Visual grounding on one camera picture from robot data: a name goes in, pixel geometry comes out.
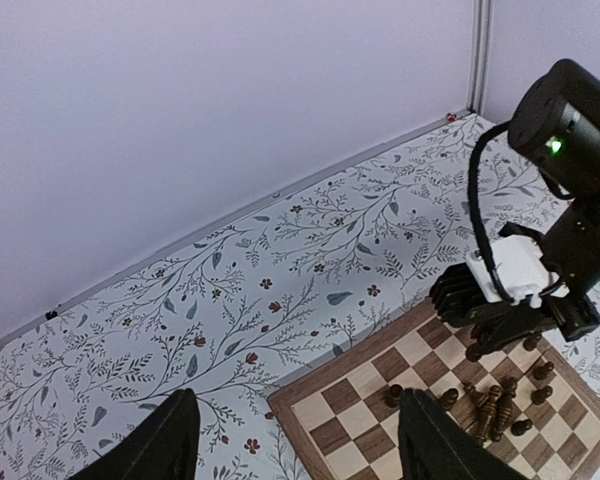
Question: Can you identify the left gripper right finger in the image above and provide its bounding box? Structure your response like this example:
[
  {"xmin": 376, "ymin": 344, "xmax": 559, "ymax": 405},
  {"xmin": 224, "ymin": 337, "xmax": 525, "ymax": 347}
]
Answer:
[{"xmin": 398, "ymin": 388, "xmax": 503, "ymax": 479}]

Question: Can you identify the right aluminium frame post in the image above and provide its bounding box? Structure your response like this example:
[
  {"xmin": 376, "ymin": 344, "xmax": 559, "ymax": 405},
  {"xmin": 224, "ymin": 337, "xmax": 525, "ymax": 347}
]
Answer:
[{"xmin": 467, "ymin": 0, "xmax": 493, "ymax": 114}]

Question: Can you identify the floral patterned table mat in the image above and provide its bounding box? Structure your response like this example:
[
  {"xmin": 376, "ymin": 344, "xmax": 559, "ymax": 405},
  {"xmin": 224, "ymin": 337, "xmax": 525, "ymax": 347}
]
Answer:
[{"xmin": 0, "ymin": 115, "xmax": 600, "ymax": 479}]

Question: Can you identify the fallen dark chess piece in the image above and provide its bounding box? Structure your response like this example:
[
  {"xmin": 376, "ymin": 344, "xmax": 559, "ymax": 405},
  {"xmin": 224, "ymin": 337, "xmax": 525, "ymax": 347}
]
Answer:
[{"xmin": 490, "ymin": 377, "xmax": 518, "ymax": 442}]

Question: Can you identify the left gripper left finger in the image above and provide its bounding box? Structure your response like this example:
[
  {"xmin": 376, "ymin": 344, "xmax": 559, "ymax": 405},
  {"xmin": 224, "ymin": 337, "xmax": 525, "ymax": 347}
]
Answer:
[{"xmin": 73, "ymin": 389, "xmax": 200, "ymax": 480}]

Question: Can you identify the dark pawn placed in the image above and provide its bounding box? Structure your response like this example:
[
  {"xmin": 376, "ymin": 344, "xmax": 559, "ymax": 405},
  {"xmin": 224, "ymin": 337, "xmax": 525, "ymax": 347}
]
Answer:
[
  {"xmin": 532, "ymin": 361, "xmax": 554, "ymax": 381},
  {"xmin": 523, "ymin": 336, "xmax": 540, "ymax": 352}
]

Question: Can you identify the wooden chess board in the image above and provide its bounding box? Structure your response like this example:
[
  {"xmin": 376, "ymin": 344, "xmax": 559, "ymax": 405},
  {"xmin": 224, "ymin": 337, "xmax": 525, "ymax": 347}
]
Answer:
[{"xmin": 268, "ymin": 302, "xmax": 600, "ymax": 479}]

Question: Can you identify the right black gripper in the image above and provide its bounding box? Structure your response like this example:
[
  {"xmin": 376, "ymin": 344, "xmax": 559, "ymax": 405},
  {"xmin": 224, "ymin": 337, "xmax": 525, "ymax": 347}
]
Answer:
[{"xmin": 465, "ymin": 194, "xmax": 600, "ymax": 361}]

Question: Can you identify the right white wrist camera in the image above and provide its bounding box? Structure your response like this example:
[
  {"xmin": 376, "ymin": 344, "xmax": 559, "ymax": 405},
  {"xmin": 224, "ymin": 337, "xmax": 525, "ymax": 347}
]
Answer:
[{"xmin": 428, "ymin": 234, "xmax": 556, "ymax": 329}]

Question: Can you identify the right black camera cable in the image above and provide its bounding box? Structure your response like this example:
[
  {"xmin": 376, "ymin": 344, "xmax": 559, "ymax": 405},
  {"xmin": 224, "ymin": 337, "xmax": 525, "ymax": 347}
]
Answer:
[{"xmin": 465, "ymin": 119, "xmax": 519, "ymax": 304}]

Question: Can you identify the fallen brown chess piece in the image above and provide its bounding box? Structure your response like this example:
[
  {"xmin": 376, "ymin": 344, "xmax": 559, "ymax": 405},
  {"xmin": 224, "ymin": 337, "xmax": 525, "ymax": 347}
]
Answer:
[{"xmin": 473, "ymin": 385, "xmax": 502, "ymax": 446}]

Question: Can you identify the dark standing chess piece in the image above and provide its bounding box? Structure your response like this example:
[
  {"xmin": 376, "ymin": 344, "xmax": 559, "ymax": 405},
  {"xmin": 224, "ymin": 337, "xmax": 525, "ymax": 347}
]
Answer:
[
  {"xmin": 440, "ymin": 388, "xmax": 459, "ymax": 411},
  {"xmin": 510, "ymin": 419, "xmax": 533, "ymax": 437},
  {"xmin": 385, "ymin": 384, "xmax": 403, "ymax": 408},
  {"xmin": 530, "ymin": 385, "xmax": 553, "ymax": 405}
]

